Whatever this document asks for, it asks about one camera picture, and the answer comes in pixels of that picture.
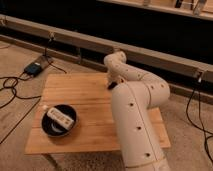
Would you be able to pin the black phone-like eraser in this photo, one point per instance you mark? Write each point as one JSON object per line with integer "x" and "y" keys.
{"x": 112, "y": 85}

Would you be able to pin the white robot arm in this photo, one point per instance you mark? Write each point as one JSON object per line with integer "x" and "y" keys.
{"x": 135, "y": 92}

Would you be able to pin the wooden table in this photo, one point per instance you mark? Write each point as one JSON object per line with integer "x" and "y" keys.
{"x": 95, "y": 128}

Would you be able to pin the black round bowl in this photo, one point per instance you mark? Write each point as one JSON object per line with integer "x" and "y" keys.
{"x": 51, "y": 127}

